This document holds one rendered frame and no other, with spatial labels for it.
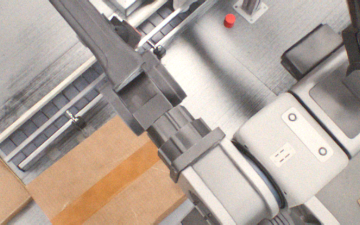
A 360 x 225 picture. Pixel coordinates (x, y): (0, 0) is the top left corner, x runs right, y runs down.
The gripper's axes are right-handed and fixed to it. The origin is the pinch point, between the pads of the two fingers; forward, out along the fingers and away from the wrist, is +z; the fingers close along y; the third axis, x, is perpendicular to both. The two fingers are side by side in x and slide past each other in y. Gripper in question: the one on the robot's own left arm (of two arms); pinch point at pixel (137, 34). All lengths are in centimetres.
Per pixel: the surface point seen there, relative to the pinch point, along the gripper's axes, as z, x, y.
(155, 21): 9.9, -3.4, 1.7
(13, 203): -29, 50, -11
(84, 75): -7.8, 17.8, 2.9
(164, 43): 8.9, -0.6, -5.1
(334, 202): 96, 31, -91
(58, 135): -18.5, 31.1, -5.6
